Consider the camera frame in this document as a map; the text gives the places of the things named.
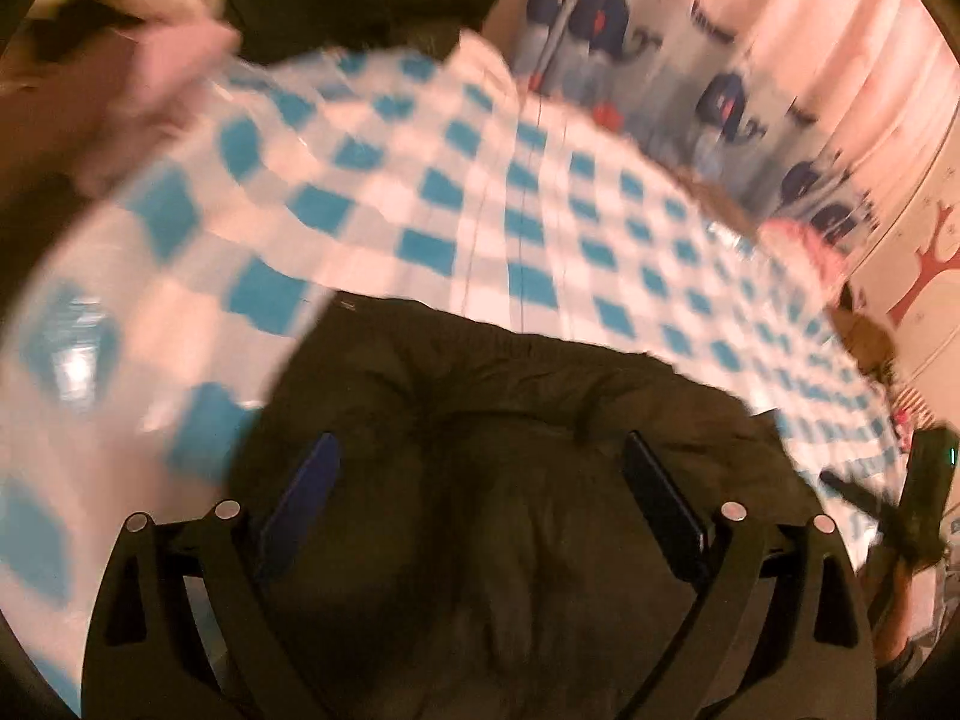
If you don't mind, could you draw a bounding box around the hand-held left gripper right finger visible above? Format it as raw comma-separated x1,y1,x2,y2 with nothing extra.
621,431,878,720

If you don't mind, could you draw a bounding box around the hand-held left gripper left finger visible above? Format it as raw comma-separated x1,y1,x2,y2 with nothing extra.
81,431,342,720

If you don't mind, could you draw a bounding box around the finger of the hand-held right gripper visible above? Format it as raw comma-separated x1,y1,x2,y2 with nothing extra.
817,467,905,541

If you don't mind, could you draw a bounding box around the dark green puffer jacket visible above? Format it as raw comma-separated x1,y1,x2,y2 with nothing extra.
225,296,863,720

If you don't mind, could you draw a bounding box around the person's right forearm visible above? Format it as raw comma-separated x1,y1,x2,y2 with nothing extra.
862,547,927,668

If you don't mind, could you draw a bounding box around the olive brown cloth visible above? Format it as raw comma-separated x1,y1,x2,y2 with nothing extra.
829,285,901,383

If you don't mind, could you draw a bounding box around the pink cloth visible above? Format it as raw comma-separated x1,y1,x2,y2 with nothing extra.
761,217,852,293

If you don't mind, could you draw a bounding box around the brown quilted garment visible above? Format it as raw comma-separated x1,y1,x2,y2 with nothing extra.
675,165,758,233

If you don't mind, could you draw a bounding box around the blue white checked plastic sheet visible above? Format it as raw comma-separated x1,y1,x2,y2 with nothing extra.
0,45,912,720

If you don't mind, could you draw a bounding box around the whale print curtain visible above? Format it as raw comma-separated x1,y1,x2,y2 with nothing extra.
510,0,960,256

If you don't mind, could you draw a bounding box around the white duvet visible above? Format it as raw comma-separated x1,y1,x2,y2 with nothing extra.
454,34,526,102

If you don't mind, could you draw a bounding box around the red tree wall sticker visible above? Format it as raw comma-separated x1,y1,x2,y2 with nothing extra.
889,229,960,323

